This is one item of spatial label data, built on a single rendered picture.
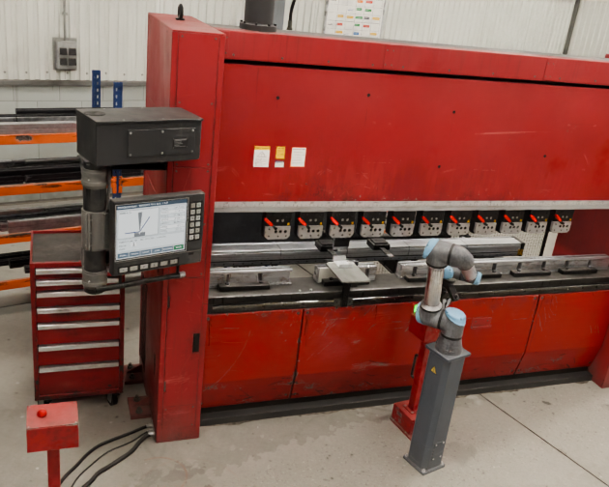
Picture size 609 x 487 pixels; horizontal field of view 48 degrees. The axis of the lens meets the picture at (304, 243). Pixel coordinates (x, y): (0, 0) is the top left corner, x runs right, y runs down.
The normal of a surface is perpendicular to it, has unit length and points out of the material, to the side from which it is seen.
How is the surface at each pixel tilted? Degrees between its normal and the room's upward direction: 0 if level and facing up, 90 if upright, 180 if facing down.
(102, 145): 90
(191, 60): 90
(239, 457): 0
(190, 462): 0
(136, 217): 90
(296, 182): 90
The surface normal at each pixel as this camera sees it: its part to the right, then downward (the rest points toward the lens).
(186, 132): 0.58, 0.36
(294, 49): 0.33, 0.38
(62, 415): 0.11, -0.92
